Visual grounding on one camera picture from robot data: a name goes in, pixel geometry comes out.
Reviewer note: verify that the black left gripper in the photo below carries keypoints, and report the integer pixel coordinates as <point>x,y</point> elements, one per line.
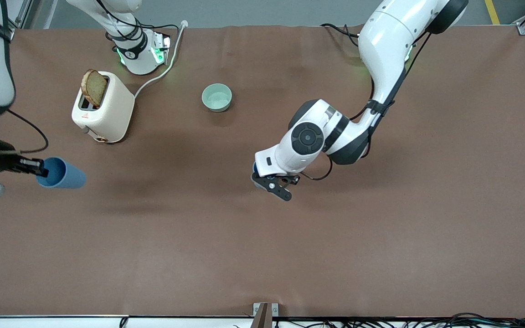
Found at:
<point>291,179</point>

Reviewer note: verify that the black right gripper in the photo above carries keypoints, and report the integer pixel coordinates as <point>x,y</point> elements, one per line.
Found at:
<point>2,161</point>

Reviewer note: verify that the blue plastic cup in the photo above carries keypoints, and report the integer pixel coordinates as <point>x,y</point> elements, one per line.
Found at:
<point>66,175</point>
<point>254,169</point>

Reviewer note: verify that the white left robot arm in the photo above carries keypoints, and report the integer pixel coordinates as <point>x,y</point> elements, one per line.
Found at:
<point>385,45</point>

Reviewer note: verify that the brown table cover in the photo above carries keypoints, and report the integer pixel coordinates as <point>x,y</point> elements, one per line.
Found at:
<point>244,250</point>

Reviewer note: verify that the cream white toaster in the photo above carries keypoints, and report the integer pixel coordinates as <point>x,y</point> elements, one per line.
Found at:
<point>110,111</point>

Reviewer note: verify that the brown bread slice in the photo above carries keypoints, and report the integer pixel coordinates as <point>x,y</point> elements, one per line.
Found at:
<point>94,87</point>

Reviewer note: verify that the mint green bowl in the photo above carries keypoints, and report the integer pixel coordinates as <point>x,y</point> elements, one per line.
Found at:
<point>217,98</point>

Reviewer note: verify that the small metal bracket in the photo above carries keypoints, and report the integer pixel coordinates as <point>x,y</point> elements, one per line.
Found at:
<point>275,310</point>

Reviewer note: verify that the brown camera post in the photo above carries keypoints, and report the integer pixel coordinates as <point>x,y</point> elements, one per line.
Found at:
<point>262,319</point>

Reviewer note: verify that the white table edge rail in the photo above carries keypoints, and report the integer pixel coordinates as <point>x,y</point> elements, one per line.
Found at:
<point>39,322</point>

